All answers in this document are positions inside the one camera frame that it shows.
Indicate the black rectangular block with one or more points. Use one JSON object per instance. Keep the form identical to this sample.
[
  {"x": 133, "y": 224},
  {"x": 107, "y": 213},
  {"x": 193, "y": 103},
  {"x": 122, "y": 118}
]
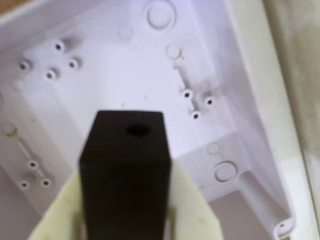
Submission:
[{"x": 125, "y": 187}]

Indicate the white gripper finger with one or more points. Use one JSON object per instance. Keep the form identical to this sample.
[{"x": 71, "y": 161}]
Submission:
[
  {"x": 190, "y": 212},
  {"x": 65, "y": 215}
]

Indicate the grey plastic box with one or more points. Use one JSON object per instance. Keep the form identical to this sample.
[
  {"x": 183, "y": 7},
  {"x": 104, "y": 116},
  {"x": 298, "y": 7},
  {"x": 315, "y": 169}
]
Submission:
[{"x": 125, "y": 62}]

